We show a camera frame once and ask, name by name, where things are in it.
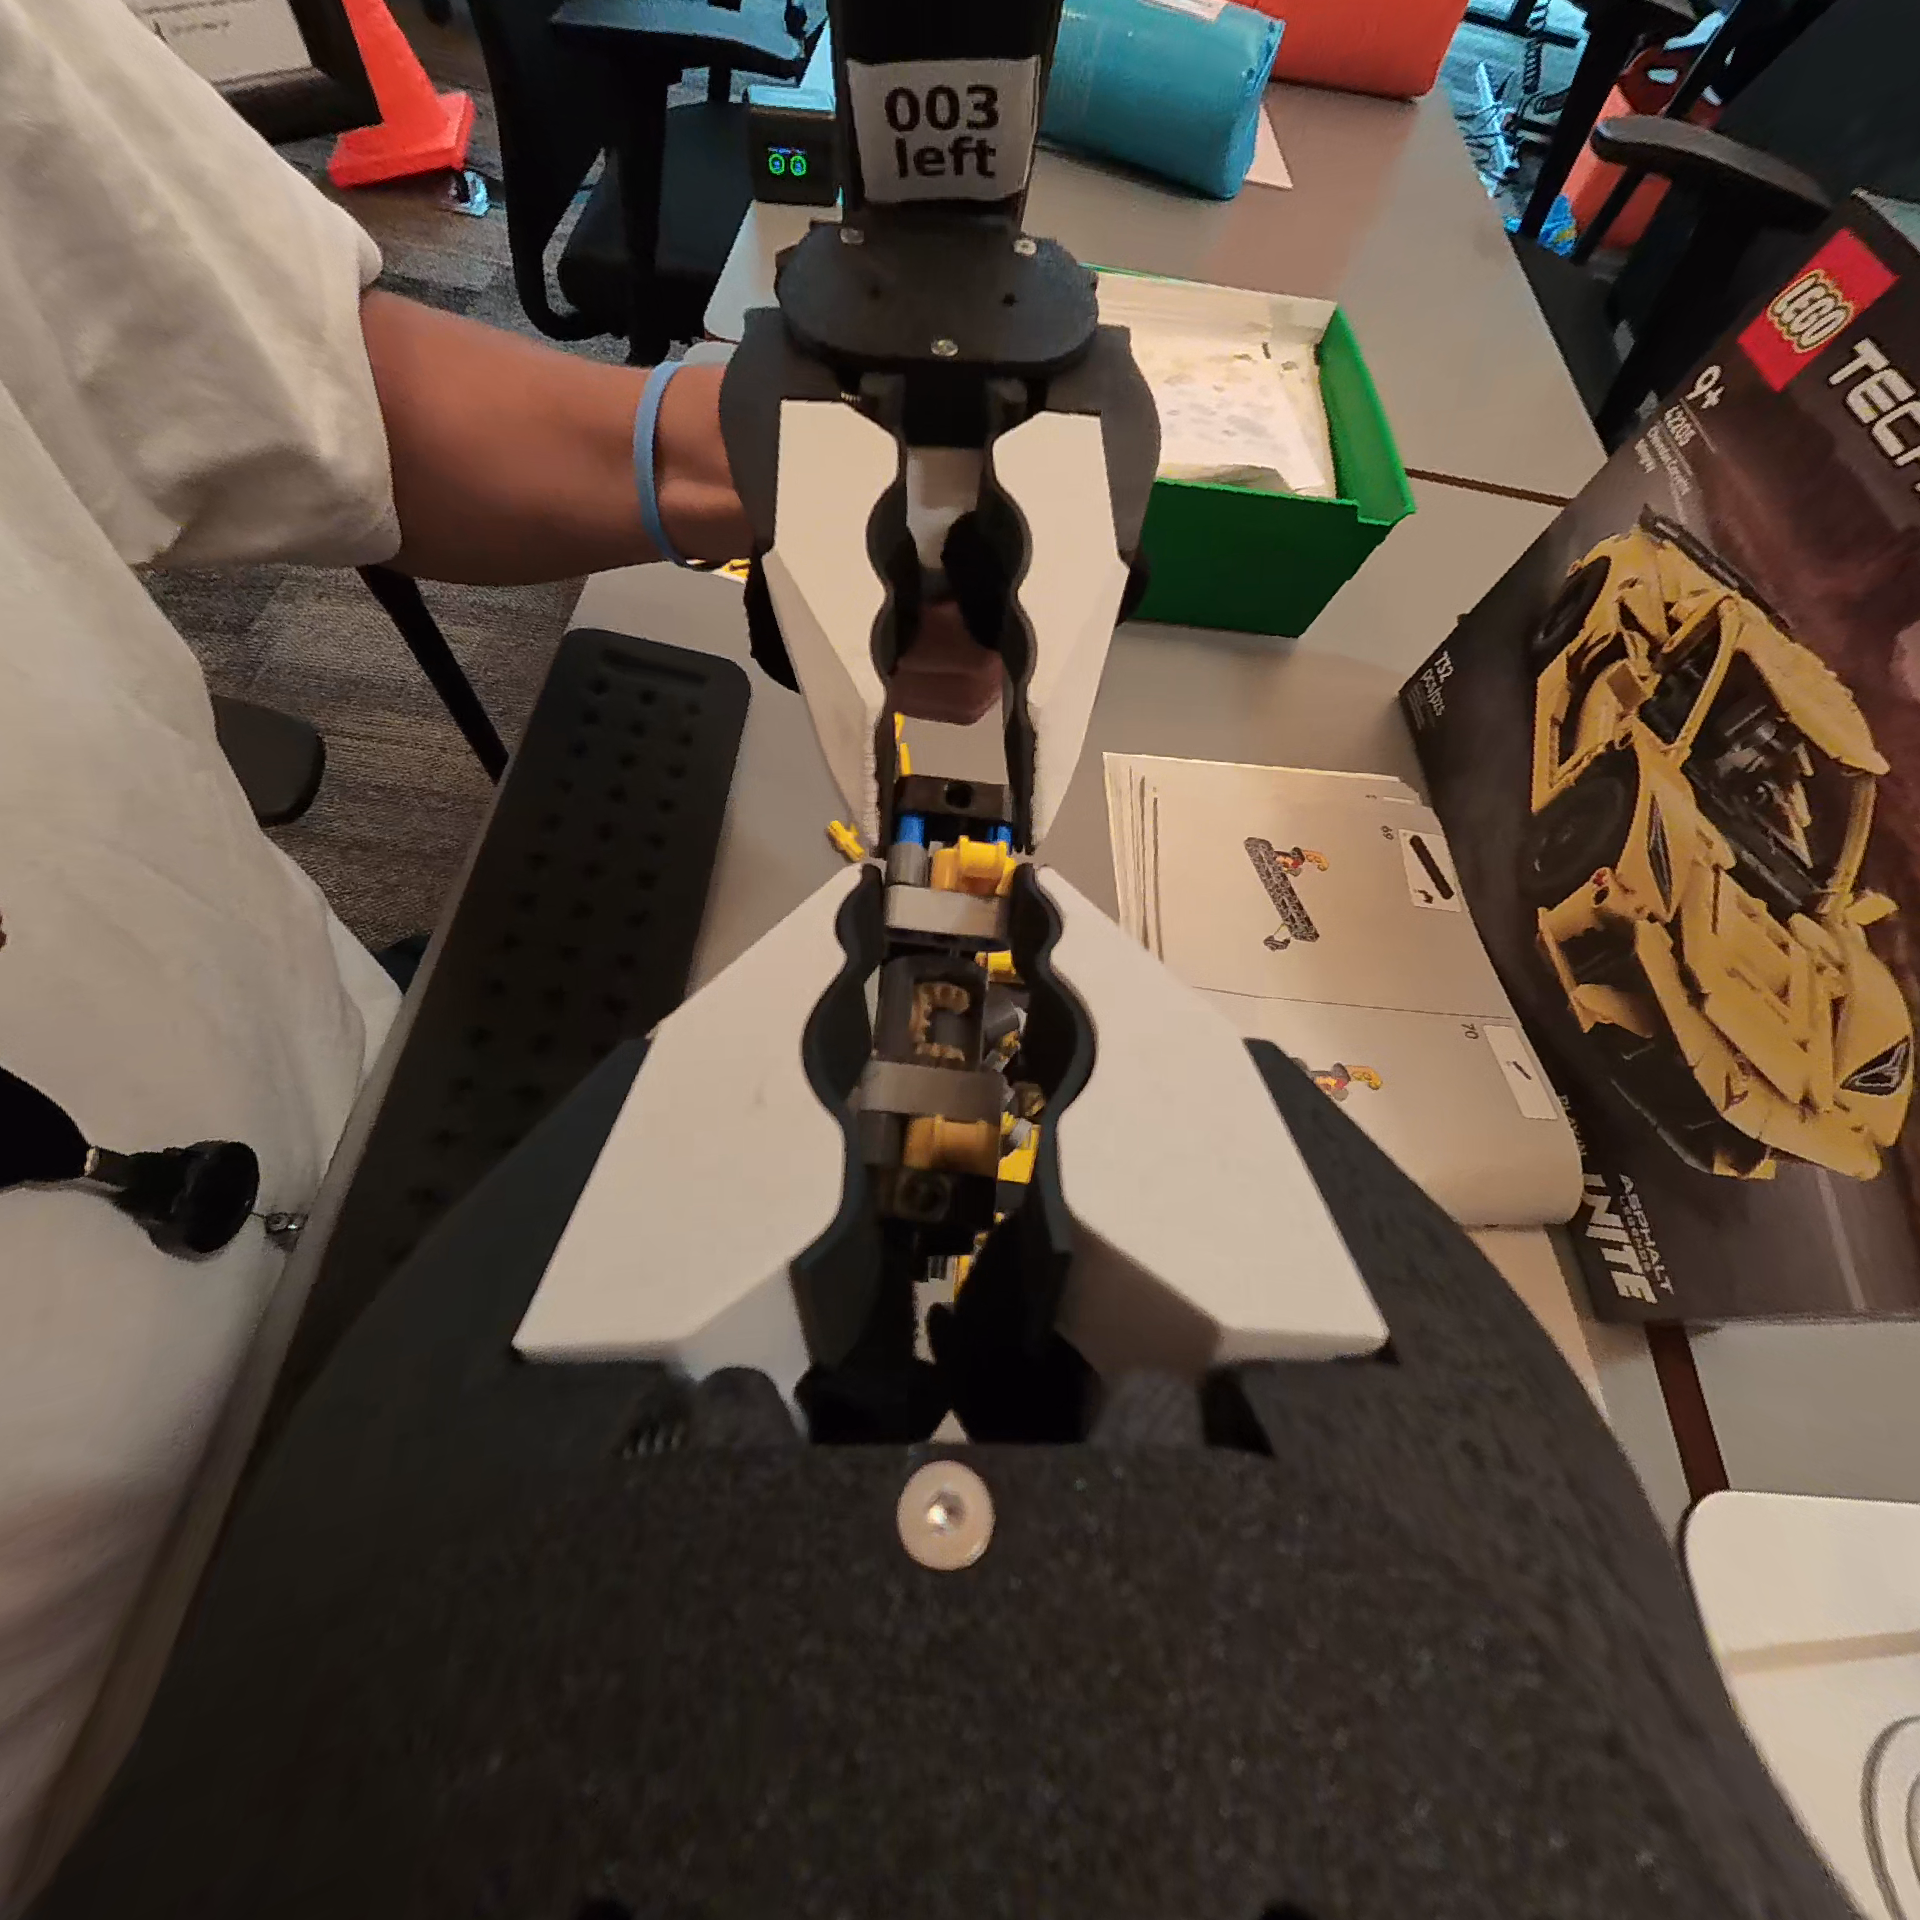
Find black badge reel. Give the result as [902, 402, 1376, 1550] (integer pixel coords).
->
[0, 1064, 265, 1258]

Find orange traffic cone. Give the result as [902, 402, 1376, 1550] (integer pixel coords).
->
[327, 0, 481, 192]

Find open lego instruction booklet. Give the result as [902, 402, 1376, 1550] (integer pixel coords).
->
[1103, 750, 1594, 1235]

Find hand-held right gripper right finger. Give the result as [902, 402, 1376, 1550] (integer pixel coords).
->
[1013, 863, 1392, 1377]

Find teal rolled cloth bundle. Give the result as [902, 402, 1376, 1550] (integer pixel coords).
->
[1035, 0, 1288, 204]

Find person's white printed shirt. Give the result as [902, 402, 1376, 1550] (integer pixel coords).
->
[0, 0, 410, 1915]

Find person's left hand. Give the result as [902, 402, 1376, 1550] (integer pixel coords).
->
[902, 593, 1008, 725]

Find orange bag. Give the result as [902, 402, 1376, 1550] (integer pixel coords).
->
[1247, 0, 1476, 100]

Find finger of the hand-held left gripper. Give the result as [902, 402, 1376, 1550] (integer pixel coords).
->
[755, 395, 903, 860]
[982, 407, 1140, 854]

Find white rounded pad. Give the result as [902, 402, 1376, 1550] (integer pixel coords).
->
[1678, 1488, 1920, 1920]

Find dark blue office chair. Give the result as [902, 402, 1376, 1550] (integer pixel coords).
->
[210, 694, 328, 830]

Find black device green lights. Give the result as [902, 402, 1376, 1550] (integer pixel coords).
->
[743, 85, 838, 209]

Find black yellow lego car chassis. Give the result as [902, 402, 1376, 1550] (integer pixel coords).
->
[848, 712, 1079, 1297]

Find green plastic bin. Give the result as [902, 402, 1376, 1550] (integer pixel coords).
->
[1079, 267, 1420, 644]

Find black office chair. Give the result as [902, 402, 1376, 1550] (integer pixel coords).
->
[1505, 0, 1839, 445]
[478, 0, 831, 365]

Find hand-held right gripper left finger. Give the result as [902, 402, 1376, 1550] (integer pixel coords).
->
[509, 863, 888, 1377]

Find lego set cardboard box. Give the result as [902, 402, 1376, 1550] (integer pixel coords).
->
[1399, 190, 1920, 1327]

